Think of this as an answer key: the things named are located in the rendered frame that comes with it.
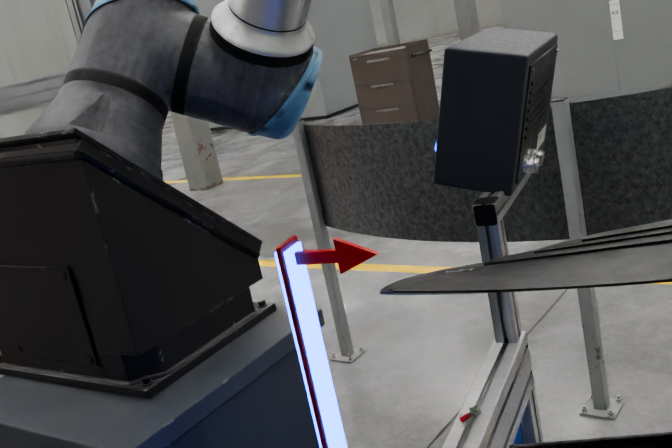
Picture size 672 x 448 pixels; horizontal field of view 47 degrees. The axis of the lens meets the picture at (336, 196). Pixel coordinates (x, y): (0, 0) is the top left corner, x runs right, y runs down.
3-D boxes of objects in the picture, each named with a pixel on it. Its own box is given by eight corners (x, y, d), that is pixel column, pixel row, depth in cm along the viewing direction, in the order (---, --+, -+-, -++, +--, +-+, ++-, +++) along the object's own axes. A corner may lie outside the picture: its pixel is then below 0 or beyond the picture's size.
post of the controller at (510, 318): (517, 343, 103) (494, 202, 98) (495, 343, 104) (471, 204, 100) (521, 333, 105) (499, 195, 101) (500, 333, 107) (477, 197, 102)
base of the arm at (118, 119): (-13, 149, 81) (20, 69, 85) (95, 206, 93) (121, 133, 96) (79, 139, 73) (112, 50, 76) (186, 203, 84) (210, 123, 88)
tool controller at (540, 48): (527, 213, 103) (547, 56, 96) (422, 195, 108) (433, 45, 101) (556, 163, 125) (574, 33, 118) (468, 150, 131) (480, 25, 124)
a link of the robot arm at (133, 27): (70, 105, 91) (106, 11, 96) (182, 135, 93) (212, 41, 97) (54, 56, 80) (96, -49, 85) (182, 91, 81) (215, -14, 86)
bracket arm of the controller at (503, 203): (498, 225, 99) (494, 203, 98) (475, 227, 100) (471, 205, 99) (531, 175, 119) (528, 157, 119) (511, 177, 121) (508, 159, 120)
